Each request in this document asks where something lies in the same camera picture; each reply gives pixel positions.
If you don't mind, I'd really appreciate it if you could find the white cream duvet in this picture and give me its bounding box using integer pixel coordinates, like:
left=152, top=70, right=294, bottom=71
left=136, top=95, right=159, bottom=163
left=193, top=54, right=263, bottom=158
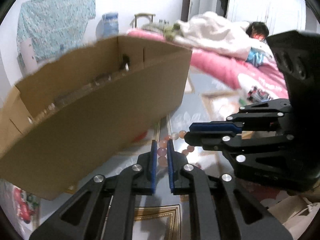
left=175, top=11, right=271, bottom=61

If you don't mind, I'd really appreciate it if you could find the brown cardboard box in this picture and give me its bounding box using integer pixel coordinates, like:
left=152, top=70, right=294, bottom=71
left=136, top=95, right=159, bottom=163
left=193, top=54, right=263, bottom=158
left=1, top=35, right=192, bottom=200

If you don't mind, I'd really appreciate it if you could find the green knit garment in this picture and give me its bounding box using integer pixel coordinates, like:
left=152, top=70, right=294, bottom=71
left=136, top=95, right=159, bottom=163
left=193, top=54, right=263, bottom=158
left=141, top=23, right=183, bottom=41

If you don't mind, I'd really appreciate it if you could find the pink floral blanket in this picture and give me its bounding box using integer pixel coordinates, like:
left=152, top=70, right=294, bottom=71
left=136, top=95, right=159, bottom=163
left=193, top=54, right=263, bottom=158
left=126, top=27, right=291, bottom=100

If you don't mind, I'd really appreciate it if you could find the wooden chair frame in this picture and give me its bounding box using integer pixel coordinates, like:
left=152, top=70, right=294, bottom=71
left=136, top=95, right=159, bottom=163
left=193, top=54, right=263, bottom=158
left=133, top=12, right=156, bottom=28

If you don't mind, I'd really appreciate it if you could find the teal patterned wall cloth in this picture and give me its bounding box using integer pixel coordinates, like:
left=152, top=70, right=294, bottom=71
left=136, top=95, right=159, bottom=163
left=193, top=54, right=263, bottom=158
left=16, top=0, right=96, bottom=61

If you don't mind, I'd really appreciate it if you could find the person lying in bed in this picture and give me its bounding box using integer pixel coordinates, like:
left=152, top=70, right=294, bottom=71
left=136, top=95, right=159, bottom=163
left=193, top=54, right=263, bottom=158
left=246, top=22, right=274, bottom=68

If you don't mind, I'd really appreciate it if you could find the pink orange bead bracelet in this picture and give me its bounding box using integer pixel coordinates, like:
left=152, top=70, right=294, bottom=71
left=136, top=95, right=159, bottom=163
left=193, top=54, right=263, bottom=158
left=156, top=129, right=196, bottom=168

